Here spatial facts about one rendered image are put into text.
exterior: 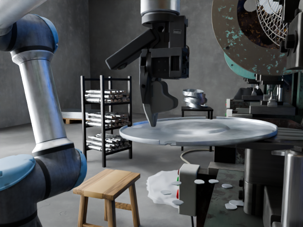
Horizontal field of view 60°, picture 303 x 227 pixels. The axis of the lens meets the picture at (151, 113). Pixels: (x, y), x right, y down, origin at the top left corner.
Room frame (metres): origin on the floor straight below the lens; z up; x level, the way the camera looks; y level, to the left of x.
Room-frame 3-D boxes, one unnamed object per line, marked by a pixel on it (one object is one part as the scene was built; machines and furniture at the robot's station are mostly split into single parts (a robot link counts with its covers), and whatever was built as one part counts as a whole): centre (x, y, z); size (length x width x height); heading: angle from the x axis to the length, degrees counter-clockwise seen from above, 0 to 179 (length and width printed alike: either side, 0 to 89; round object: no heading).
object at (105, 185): (1.42, 0.24, 0.16); 0.34 x 0.24 x 0.34; 160
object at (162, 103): (0.51, -0.02, 0.83); 0.06 x 0.03 x 0.09; 71
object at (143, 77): (0.51, 0.01, 0.88); 0.05 x 0.02 x 0.09; 161
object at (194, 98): (3.52, -0.60, 0.40); 0.45 x 0.40 x 0.79; 173
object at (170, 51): (0.52, -0.02, 0.94); 0.09 x 0.08 x 0.12; 71
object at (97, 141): (2.92, 0.50, 0.47); 0.46 x 0.43 x 0.95; 51
